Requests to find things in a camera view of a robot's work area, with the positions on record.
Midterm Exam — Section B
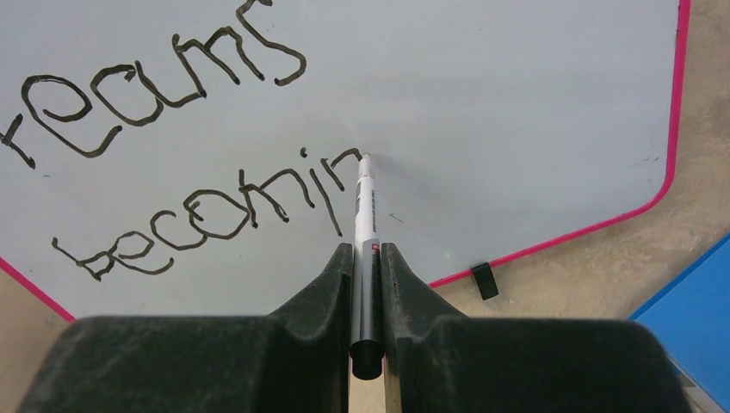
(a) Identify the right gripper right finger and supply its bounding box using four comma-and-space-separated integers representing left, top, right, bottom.
380, 243, 690, 412

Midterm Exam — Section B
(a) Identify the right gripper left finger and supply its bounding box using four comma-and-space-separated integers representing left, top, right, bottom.
19, 243, 353, 412

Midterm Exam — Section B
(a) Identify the black and white marker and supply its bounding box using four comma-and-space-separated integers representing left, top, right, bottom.
350, 154, 385, 380

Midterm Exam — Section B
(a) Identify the pink-framed whiteboard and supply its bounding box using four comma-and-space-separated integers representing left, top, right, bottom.
1, 1, 690, 320

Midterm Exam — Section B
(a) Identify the black whiteboard stand foot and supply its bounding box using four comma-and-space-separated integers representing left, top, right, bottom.
470, 262, 499, 300

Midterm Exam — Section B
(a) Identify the blue notebook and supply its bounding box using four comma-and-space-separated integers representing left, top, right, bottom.
628, 236, 729, 412

